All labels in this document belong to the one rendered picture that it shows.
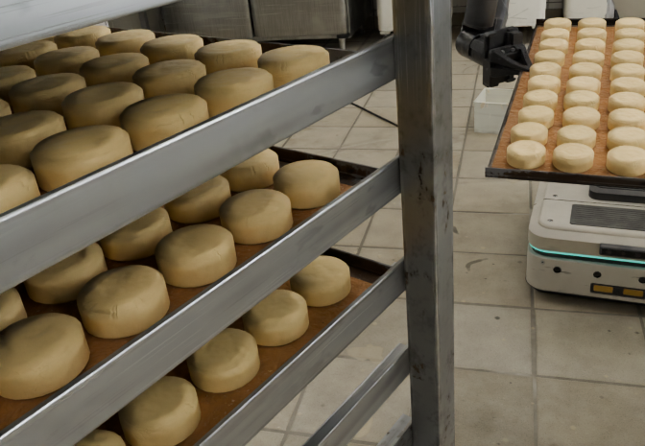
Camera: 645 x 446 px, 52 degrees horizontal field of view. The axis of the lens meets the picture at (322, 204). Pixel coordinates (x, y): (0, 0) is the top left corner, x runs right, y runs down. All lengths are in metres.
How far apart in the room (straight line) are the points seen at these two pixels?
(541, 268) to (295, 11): 3.19
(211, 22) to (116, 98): 4.67
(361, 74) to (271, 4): 4.45
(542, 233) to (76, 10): 1.84
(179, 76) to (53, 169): 0.14
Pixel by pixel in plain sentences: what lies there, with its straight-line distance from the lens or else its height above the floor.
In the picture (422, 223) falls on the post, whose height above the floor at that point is 1.02.
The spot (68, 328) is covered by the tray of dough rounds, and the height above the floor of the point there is 1.06.
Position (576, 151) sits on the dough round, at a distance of 0.93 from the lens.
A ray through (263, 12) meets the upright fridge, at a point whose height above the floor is 0.35.
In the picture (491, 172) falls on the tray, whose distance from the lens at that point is 0.90.
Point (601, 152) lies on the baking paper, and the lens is 0.97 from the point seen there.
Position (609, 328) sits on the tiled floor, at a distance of 2.11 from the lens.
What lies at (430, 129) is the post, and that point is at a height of 1.09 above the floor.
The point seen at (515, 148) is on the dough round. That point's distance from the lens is 0.93.
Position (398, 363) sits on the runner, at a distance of 0.59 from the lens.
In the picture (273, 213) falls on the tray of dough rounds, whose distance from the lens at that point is 0.45.
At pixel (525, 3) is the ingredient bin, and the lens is 4.89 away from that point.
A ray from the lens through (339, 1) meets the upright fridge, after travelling 4.74.
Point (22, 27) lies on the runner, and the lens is 0.28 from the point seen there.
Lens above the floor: 1.27
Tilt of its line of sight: 27 degrees down
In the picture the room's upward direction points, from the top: 6 degrees counter-clockwise
